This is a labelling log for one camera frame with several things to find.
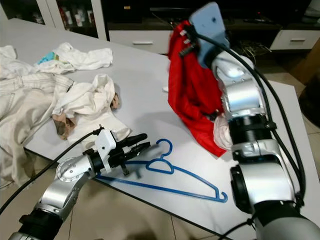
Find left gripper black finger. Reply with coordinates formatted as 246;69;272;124
124;142;151;159
120;133;149;148

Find blue plastic hanger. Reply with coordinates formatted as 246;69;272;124
95;138;229;203

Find white shirt tan sleeves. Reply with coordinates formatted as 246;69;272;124
51;74;128;146

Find white TV cabinet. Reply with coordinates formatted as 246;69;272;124
0;0;320;51

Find white crumpled garment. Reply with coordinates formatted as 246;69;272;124
162;85;233;151

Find white t-shirt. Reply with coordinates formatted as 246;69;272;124
37;42;113;71

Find beige jeans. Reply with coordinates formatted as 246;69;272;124
0;75;68;188

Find tall brown cardboard box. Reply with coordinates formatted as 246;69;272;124
291;42;320;86

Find teal cloth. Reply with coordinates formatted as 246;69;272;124
37;51;58;66

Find dark brown chair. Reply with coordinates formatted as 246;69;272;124
299;82;320;128

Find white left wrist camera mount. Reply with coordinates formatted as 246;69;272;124
94;129;118;160

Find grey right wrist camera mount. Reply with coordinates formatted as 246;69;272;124
189;1;228;68

